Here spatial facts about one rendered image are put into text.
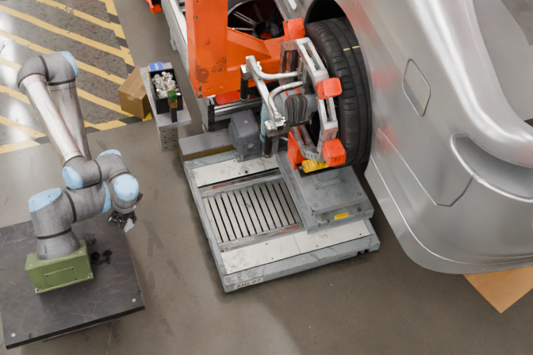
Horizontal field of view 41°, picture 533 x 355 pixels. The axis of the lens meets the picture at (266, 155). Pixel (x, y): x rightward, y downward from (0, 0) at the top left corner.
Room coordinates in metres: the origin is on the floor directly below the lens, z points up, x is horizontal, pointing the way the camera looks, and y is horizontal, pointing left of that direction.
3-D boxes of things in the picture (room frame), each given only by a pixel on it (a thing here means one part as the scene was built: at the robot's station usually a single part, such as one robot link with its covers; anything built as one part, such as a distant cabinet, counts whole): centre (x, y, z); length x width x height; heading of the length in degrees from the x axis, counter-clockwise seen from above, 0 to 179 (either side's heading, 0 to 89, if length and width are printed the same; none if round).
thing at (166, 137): (2.54, 0.56, 0.21); 0.10 x 0.10 x 0.42; 22
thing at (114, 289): (1.54, 0.88, 0.15); 0.60 x 0.60 x 0.30; 23
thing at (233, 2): (3.02, 0.05, 0.39); 0.66 x 0.66 x 0.24
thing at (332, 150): (1.88, -0.28, 0.85); 0.09 x 0.08 x 0.07; 22
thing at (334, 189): (2.24, -0.31, 0.32); 0.40 x 0.30 x 0.28; 22
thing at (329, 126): (2.17, -0.16, 0.85); 0.54 x 0.07 x 0.54; 22
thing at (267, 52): (2.65, 0.01, 0.69); 0.52 x 0.17 x 0.35; 112
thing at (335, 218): (2.24, -0.31, 0.13); 0.50 x 0.36 x 0.10; 22
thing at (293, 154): (2.19, -0.19, 0.48); 0.16 x 0.12 x 0.17; 112
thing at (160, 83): (2.47, 0.54, 0.51); 0.20 x 0.14 x 0.13; 19
